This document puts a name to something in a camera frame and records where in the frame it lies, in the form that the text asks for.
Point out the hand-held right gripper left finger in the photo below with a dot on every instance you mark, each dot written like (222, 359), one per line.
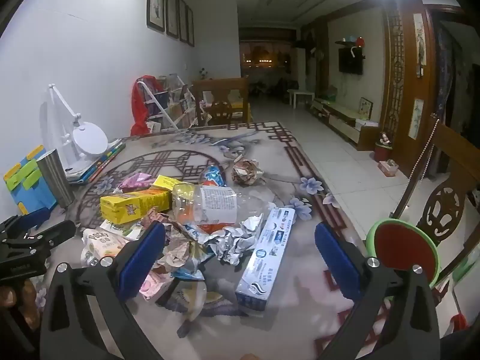
(144, 262)

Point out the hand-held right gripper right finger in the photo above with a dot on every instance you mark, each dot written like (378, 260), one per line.
(337, 262)

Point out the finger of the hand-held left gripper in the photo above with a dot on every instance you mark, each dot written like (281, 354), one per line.
(35, 216)
(56, 233)

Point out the pink packet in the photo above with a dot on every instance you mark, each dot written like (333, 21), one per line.
(157, 285)

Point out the pinkish paper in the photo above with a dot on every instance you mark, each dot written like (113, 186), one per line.
(176, 251)

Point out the blue white wrapper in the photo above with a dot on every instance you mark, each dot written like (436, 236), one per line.
(189, 273)

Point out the beige snack packet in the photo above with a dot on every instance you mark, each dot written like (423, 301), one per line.
(101, 245)

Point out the yellow carton box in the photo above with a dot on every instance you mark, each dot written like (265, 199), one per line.
(127, 206)

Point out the green rimmed trash bin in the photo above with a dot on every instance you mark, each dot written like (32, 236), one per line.
(405, 247)

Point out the blue white toothpaste box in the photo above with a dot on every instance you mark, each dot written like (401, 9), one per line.
(262, 262)

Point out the pink wrapper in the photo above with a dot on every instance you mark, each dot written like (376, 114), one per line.
(135, 182)

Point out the small yellow packet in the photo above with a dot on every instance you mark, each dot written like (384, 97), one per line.
(165, 183)

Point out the silver foil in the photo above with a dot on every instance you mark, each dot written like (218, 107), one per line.
(232, 243)

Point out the clear plastic bottle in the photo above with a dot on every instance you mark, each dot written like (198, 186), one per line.
(219, 204)

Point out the blue snack wrapper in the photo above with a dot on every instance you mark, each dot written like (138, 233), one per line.
(214, 176)

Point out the printed paper ball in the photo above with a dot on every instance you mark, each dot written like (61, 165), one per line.
(247, 172)

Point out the person's left hand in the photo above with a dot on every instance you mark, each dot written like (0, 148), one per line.
(18, 296)

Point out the metal cup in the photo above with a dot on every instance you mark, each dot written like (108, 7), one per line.
(54, 180)

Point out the colourful book stack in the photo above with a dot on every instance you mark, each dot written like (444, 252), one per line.
(101, 163)

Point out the white desk lamp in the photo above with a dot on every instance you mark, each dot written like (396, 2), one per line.
(88, 140)

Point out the tissue box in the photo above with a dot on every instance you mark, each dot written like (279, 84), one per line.
(388, 168)

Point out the red bucket with figurine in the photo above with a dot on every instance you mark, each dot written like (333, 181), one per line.
(382, 150)

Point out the carved wooden chair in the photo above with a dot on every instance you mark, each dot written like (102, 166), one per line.
(446, 202)

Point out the red plastic object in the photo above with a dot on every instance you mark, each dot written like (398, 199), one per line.
(456, 324)

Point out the television cabinet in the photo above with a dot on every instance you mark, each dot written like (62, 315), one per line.
(345, 120)

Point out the red cloth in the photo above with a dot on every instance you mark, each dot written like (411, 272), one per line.
(138, 114)

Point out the white magazine rack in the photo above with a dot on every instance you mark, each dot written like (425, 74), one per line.
(172, 108)

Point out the small framed picture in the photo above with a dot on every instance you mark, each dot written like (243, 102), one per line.
(365, 108)

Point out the dark wooden chair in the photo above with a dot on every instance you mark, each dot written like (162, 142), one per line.
(219, 112)

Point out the small white table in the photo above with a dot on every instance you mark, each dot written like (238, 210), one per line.
(300, 95)

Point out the yellow cushion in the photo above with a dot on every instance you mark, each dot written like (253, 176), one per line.
(240, 107)

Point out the wooden lattice partition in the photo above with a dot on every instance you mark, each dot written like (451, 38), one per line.
(403, 82)

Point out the flower vase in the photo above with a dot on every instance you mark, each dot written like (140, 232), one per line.
(203, 74)

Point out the white standing air conditioner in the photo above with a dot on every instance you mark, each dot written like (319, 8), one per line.
(299, 67)

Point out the short wall scroll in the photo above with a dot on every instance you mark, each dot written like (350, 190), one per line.
(415, 119)

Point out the wall television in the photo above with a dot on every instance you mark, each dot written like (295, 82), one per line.
(350, 60)

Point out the wall shelf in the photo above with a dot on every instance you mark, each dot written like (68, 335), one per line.
(348, 42)

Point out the tall wall scroll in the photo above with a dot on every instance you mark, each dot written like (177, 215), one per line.
(420, 39)

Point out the large framed wall picture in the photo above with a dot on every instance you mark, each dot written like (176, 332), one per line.
(155, 2)

